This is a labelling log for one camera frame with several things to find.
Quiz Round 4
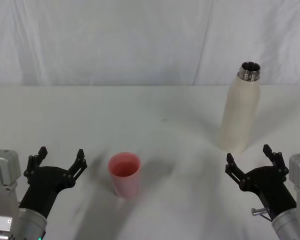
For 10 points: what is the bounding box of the white curtain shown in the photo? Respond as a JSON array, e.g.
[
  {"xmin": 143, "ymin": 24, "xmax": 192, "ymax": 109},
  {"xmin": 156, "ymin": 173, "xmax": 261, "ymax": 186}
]
[{"xmin": 0, "ymin": 0, "xmax": 300, "ymax": 87}]

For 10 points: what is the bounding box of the pink plastic cup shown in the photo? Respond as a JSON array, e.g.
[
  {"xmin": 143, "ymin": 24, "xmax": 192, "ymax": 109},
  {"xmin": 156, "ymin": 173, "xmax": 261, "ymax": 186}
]
[{"xmin": 107, "ymin": 151, "xmax": 142, "ymax": 200}]

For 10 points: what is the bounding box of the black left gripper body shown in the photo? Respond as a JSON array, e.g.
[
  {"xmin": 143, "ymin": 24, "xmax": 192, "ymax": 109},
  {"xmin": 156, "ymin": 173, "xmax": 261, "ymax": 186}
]
[{"xmin": 18, "ymin": 165, "xmax": 76, "ymax": 219}]

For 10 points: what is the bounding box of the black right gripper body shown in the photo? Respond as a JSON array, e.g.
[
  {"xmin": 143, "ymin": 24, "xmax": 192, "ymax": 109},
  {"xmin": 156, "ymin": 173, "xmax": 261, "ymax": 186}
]
[{"xmin": 240, "ymin": 165, "xmax": 297, "ymax": 221}]

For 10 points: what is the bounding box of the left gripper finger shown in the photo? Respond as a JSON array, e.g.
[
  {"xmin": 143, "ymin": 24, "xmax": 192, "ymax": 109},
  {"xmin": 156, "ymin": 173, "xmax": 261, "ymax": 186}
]
[
  {"xmin": 23, "ymin": 146, "xmax": 49, "ymax": 179},
  {"xmin": 63, "ymin": 148, "xmax": 88, "ymax": 181}
]

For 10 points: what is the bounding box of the cream vacuum bottle steel neck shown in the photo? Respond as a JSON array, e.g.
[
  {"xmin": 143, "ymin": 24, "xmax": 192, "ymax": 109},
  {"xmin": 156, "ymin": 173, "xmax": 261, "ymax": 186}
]
[{"xmin": 218, "ymin": 61, "xmax": 262, "ymax": 154}]

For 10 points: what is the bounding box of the white table cloth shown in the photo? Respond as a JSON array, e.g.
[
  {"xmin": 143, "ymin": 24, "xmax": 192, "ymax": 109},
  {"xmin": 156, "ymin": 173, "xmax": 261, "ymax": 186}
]
[{"xmin": 0, "ymin": 84, "xmax": 300, "ymax": 240}]

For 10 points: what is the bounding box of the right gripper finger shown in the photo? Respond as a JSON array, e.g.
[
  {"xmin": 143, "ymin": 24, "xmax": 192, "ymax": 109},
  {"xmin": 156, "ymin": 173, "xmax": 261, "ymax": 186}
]
[
  {"xmin": 224, "ymin": 152, "xmax": 249, "ymax": 189},
  {"xmin": 262, "ymin": 144, "xmax": 290, "ymax": 176}
]

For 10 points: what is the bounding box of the thin cable with silver plug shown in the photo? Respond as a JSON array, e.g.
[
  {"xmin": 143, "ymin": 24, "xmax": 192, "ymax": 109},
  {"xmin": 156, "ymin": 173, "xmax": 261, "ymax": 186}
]
[{"xmin": 250, "ymin": 207, "xmax": 274, "ymax": 223}]

